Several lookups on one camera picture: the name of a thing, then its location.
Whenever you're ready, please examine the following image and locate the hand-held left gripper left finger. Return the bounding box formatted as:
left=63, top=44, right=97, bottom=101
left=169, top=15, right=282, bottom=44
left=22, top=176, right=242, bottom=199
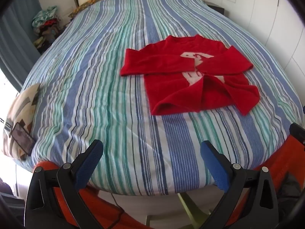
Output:
left=24, top=139, right=105, bottom=229

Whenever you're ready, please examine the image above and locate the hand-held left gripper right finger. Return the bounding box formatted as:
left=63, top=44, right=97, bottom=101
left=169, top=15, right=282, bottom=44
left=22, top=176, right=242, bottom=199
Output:
left=200, top=140, right=279, bottom=229

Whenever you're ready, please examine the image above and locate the red knit sweater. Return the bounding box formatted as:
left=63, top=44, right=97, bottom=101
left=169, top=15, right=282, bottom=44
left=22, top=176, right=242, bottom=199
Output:
left=120, top=35, right=261, bottom=116

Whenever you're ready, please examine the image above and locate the pile of colourful clothes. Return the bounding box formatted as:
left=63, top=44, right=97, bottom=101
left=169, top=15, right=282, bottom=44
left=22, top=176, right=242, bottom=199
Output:
left=32, top=5, right=60, bottom=53

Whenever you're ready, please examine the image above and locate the orange cloth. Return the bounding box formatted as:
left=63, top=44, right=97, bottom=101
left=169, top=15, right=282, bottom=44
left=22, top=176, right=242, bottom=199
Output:
left=33, top=134, right=305, bottom=229

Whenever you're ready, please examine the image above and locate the striped bedspread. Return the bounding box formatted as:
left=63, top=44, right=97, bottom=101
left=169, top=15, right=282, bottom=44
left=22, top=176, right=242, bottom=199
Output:
left=18, top=0, right=304, bottom=197

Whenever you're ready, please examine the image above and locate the geometric patterned pillow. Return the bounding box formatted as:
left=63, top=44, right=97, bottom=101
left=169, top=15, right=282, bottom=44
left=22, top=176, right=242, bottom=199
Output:
left=2, top=83, right=42, bottom=160

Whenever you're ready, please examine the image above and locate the white wardrobe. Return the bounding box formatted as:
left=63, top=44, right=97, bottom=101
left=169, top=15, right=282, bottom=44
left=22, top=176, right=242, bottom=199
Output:
left=222, top=0, right=305, bottom=77

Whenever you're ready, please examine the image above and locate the blue-grey curtain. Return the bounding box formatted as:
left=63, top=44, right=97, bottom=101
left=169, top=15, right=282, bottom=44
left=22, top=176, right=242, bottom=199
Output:
left=0, top=0, right=44, bottom=93

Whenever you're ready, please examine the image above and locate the dark nightstand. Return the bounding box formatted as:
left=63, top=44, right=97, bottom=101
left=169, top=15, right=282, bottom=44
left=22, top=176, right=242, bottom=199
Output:
left=205, top=1, right=226, bottom=16

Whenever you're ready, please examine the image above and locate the yellow floral pillow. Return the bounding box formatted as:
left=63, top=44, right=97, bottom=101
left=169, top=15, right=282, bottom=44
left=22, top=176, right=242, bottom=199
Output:
left=69, top=0, right=124, bottom=19

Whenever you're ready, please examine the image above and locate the black cable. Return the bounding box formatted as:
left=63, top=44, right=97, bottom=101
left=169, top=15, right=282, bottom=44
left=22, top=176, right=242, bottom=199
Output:
left=108, top=192, right=125, bottom=228

